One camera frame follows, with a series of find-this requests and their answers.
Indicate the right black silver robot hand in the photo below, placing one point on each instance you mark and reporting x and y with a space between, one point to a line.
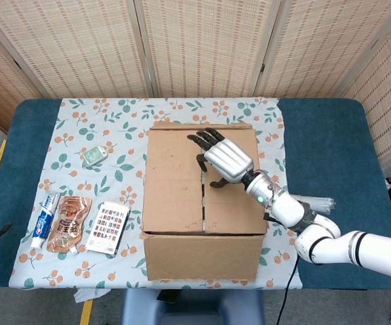
229 159

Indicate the large cardboard box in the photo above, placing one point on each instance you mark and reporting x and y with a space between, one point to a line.
178 189

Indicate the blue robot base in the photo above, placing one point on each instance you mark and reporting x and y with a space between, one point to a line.
191 304

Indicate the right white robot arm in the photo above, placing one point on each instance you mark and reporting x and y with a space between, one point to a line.
286 206

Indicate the white patterned card pack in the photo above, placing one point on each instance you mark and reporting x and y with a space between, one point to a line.
107 227

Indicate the white blue toothpaste tube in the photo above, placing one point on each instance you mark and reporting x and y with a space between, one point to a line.
44 221

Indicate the brown foil snack pouch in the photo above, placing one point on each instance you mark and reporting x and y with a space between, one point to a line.
68 223

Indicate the bundle of clear straws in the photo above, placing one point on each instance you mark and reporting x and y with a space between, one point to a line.
320 204

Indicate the small green card pack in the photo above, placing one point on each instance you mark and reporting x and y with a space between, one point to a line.
94 155

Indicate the bamboo folding screen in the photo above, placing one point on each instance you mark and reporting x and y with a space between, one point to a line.
202 44

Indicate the floral print tablecloth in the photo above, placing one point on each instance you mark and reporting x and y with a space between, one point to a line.
97 111

